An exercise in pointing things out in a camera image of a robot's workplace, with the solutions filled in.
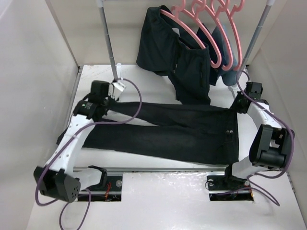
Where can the black trousers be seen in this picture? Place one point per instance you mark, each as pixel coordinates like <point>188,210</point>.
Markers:
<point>198,133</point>
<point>167,49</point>

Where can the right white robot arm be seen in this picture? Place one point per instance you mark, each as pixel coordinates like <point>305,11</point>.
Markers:
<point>273,145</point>

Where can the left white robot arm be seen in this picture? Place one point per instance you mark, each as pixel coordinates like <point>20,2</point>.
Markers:
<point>57,179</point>

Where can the navy trousers on hanger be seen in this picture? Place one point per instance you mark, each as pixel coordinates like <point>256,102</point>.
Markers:
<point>215,73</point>

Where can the black trousers on hanger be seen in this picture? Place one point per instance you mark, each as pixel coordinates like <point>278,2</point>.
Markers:
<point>167,49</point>

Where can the right white rack foot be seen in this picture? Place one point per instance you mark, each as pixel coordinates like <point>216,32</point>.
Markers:
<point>233,90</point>

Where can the white rack foot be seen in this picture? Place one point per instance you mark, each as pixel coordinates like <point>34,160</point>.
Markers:
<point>119,70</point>
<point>233,90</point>

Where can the left white rack foot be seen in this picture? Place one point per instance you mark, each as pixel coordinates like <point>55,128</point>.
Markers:
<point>119,70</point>

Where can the right rack pole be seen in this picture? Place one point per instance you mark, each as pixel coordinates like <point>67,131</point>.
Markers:
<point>257,31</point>

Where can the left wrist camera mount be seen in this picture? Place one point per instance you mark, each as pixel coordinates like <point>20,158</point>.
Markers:
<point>118,89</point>

